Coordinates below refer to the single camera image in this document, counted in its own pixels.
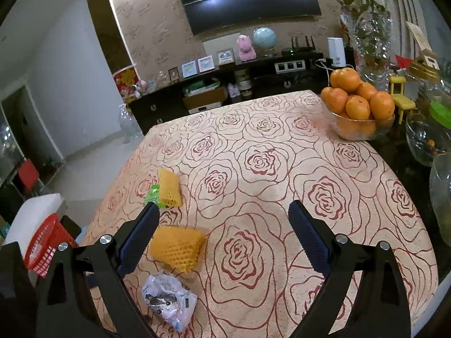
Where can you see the white photo frame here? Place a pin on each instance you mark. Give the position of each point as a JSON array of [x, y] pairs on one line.
[[206, 64], [226, 56], [189, 69]]

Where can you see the bowl of oranges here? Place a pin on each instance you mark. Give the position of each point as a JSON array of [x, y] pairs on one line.
[[356, 98]]

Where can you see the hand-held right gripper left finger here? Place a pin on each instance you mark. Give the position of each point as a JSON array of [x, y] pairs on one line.
[[137, 239]]

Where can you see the small yellow toy chair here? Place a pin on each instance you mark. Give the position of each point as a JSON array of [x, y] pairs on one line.
[[401, 93]]

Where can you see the white ceramic jars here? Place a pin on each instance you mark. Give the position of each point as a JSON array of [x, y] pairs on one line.
[[243, 82]]

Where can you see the glass fruit bowl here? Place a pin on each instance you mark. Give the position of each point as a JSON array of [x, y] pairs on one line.
[[363, 126]]

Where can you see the red plastic basket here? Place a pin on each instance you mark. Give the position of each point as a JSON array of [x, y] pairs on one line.
[[45, 246]]

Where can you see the jar with gold lid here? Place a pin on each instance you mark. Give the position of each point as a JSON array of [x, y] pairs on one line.
[[424, 70]]

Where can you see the rose-patterned tablecloth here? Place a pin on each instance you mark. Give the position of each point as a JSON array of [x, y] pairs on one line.
[[267, 169]]

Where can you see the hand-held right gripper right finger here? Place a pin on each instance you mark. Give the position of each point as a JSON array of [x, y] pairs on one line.
[[310, 236]]

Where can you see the light blue globe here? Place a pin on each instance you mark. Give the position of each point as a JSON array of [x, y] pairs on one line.
[[265, 38]]

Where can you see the bright green wrapper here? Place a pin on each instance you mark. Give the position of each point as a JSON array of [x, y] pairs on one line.
[[153, 195]]

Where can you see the black router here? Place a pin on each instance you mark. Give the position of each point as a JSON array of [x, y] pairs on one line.
[[299, 50]]

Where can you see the green box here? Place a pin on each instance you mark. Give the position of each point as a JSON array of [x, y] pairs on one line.
[[201, 86]]

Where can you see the cut glass vase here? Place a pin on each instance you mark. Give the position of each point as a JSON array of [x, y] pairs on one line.
[[373, 45]]

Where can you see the wall-mounted television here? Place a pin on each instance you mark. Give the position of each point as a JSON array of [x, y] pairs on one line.
[[246, 0]]

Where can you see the printed plastic bag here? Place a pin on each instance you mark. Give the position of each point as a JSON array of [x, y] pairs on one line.
[[169, 299]]

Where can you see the yellow foam fruit net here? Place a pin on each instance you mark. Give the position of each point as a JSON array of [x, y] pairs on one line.
[[169, 188], [176, 250]]

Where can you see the large clear glass bowl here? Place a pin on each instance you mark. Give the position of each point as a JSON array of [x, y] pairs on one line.
[[422, 141]]

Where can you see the white power strip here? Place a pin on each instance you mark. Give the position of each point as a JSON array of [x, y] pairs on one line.
[[289, 66]]

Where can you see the pink plush toy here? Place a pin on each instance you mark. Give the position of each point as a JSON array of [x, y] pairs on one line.
[[246, 49]]

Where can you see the large clear water bottle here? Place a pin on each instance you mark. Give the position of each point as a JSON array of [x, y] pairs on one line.
[[129, 125]]

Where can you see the black low cabinet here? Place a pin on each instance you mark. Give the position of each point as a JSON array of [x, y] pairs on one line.
[[158, 109]]

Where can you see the red paper wall poster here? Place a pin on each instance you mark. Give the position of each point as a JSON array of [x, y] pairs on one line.
[[125, 81]]

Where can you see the white box device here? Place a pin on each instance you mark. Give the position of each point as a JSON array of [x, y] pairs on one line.
[[336, 52]]

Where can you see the cardboard box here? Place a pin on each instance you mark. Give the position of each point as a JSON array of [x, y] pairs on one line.
[[204, 100]]

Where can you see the red chair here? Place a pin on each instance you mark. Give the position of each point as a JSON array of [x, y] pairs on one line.
[[28, 176]]

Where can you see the dark photo frame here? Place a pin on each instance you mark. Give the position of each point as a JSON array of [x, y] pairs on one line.
[[173, 74]]

